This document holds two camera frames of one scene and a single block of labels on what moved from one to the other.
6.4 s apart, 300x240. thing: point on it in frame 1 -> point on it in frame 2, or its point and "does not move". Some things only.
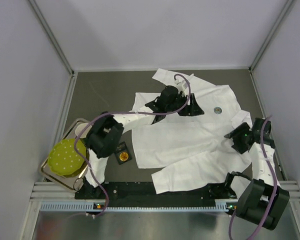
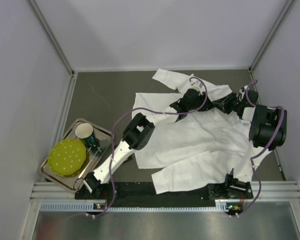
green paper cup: x=80 y=127 does not move
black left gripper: x=187 y=104 -> x=178 y=107
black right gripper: x=236 y=136 -> x=221 y=103
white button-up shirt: x=190 y=150 does not move
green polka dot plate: x=63 y=160 does not move
